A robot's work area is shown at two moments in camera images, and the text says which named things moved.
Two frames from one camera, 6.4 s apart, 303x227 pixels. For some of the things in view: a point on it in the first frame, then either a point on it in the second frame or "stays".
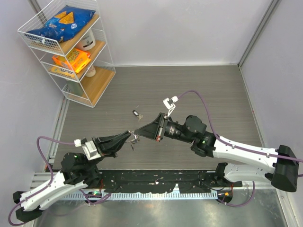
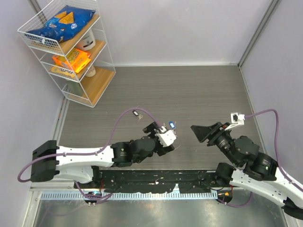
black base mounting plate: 163,181 stays
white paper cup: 91,72 stays
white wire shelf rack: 71,37 stays
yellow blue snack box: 62,71 stays
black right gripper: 154,130 to 202,132
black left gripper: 108,145 to 154,129
